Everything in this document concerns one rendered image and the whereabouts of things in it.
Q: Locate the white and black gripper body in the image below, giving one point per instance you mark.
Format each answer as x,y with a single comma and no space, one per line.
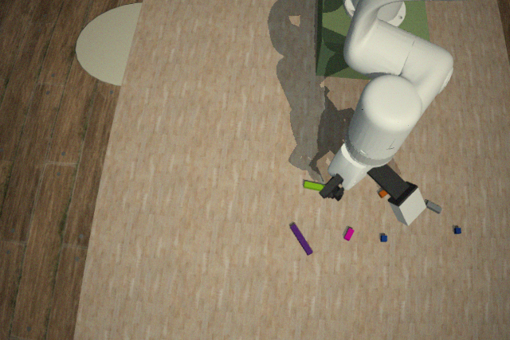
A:
351,170

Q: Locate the purple rod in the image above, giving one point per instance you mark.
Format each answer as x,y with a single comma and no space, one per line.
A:
301,239

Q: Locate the grey rod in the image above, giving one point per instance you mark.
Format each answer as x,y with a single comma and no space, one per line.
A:
433,207

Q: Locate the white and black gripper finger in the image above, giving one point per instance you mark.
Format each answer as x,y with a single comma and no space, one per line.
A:
331,189

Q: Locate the lime green rectangular bar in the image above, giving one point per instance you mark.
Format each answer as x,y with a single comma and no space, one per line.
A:
313,186

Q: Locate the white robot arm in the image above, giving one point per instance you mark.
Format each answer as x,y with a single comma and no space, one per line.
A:
390,105

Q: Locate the magenta rod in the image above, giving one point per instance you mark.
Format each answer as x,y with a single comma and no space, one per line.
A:
349,234

